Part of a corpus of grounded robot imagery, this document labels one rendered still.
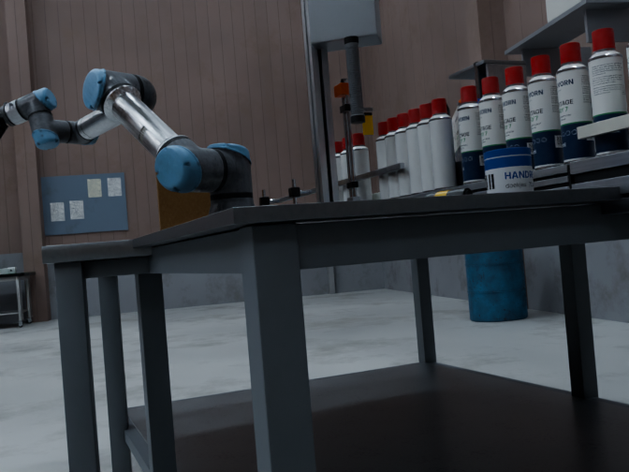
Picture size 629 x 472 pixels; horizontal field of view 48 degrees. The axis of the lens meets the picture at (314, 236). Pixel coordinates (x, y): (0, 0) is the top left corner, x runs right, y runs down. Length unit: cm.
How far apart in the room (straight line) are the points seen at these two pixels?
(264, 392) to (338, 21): 116
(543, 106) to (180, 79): 1116
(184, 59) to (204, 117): 102
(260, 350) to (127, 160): 1125
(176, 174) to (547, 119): 92
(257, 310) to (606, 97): 66
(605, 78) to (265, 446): 76
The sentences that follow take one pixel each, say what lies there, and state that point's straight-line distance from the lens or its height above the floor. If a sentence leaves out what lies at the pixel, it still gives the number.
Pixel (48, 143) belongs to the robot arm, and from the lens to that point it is 245.
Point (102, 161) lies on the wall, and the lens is 1212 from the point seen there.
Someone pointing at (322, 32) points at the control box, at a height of 131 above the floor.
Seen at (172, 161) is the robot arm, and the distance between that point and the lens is 182.
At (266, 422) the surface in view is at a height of 57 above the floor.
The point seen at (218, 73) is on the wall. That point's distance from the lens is 1236.
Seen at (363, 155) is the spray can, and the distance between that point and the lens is 198.
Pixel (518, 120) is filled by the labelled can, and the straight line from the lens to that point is 139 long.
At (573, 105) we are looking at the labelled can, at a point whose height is 98.
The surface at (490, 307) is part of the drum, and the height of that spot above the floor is 13.
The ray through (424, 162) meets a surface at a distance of 165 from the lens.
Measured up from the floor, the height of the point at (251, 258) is 77.
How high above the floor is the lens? 77
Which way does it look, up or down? 1 degrees up
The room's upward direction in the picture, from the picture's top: 5 degrees counter-clockwise
